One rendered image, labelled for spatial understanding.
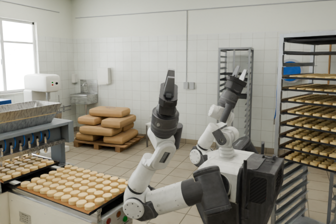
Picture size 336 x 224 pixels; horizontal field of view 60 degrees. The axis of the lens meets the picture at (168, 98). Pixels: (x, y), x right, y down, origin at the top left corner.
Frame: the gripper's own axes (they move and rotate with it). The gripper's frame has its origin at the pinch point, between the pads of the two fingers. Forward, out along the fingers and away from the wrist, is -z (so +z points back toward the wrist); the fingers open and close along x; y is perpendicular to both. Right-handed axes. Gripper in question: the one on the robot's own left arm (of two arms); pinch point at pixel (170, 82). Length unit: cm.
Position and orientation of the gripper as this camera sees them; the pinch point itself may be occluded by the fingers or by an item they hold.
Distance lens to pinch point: 88.4
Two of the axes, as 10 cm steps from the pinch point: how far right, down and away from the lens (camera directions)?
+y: 9.9, 1.2, 0.3
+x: 0.4, -5.0, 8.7
